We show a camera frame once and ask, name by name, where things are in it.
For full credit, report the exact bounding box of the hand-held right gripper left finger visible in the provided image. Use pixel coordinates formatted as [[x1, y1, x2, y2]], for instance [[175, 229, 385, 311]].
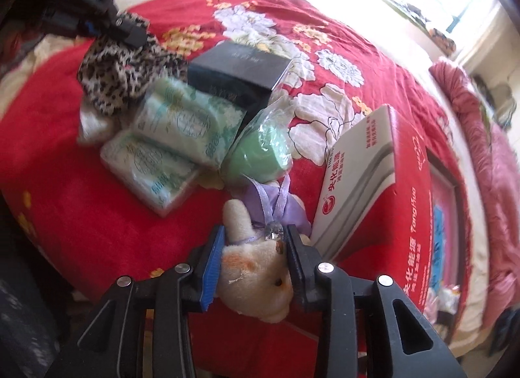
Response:
[[49, 225, 227, 378]]

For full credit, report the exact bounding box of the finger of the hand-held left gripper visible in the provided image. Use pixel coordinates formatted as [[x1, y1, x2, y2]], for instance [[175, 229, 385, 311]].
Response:
[[73, 16, 107, 39], [103, 12, 149, 48]]

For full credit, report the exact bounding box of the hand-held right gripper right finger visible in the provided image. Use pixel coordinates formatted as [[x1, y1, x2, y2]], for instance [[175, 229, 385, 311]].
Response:
[[284, 224, 468, 378]]

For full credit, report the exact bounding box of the cream plush toy with dress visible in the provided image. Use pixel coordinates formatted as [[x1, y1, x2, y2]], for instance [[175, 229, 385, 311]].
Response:
[[217, 175, 313, 324]]

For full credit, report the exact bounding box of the leopard print cloth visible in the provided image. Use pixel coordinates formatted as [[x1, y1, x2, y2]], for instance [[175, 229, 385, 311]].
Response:
[[77, 12, 189, 147]]

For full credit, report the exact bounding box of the green tissue pack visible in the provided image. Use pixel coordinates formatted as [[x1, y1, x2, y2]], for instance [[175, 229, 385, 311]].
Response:
[[99, 130, 202, 218], [134, 77, 248, 169]]

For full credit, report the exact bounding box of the green towel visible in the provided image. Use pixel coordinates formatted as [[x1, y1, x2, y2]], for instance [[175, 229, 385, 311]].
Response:
[[221, 97, 295, 187]]

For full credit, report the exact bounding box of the red cardboard box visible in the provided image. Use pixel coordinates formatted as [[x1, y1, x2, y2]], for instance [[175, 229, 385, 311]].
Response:
[[311, 103, 474, 362]]

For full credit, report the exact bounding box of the dark blue box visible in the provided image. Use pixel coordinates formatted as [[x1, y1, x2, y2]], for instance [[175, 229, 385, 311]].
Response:
[[187, 40, 293, 118]]

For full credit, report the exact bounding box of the red floral blanket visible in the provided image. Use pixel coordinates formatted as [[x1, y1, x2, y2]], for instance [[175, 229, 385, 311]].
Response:
[[0, 0, 474, 378]]

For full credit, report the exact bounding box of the pink quilt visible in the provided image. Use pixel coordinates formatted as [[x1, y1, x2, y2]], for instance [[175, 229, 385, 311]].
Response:
[[428, 57, 520, 334]]

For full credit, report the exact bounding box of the windowsill bedding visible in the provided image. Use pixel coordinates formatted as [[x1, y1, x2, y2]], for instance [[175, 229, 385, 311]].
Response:
[[386, 0, 458, 57]]

